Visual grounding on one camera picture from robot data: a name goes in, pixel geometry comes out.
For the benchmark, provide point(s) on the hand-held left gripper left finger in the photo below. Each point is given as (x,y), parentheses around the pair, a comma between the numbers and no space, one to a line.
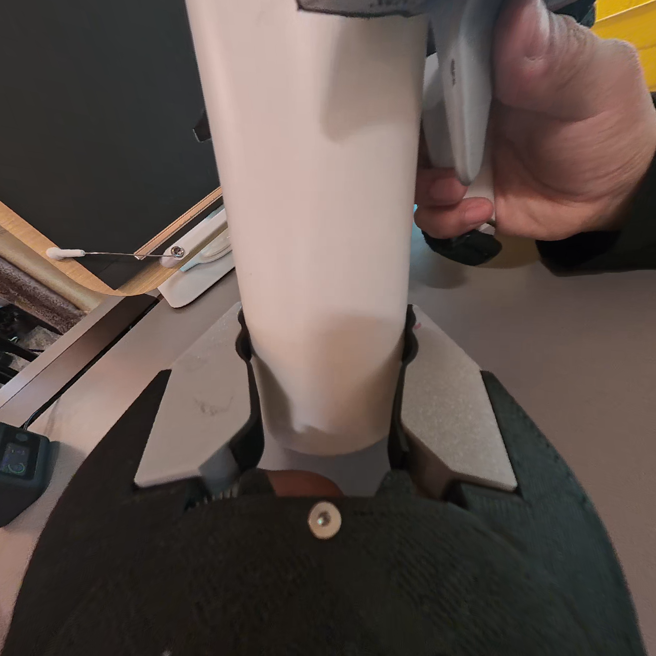
(200,410)

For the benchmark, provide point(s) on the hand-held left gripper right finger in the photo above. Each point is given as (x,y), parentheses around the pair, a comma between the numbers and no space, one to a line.
(451,410)

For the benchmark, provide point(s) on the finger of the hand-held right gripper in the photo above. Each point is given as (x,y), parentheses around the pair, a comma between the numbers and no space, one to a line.
(202,130)
(369,6)

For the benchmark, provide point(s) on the yellow plastic bin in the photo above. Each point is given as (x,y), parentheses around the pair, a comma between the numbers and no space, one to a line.
(630,25)

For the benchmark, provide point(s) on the person's right hand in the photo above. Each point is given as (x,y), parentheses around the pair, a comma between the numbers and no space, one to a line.
(563,128)

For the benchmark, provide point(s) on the black board on white stand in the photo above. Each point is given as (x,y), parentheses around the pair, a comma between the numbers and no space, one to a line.
(92,102)

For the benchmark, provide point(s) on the black battery charging case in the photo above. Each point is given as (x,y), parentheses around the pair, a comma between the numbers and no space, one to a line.
(20,466)

